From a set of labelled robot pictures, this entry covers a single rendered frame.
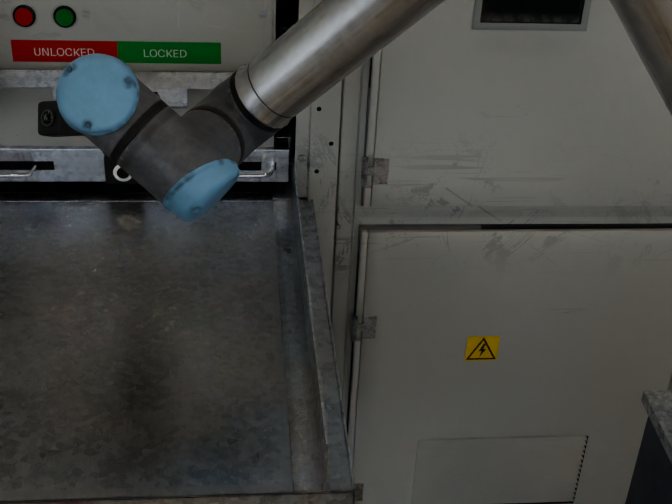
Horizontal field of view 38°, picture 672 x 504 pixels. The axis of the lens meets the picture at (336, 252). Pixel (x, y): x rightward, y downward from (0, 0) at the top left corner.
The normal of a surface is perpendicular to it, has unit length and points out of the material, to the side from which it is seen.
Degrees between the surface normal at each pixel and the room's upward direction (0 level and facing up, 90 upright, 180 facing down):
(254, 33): 90
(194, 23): 90
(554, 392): 90
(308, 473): 0
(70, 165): 90
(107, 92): 57
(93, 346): 0
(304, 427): 0
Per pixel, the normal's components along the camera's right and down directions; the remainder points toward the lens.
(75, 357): 0.04, -0.86
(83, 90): 0.04, -0.05
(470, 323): 0.09, 0.51
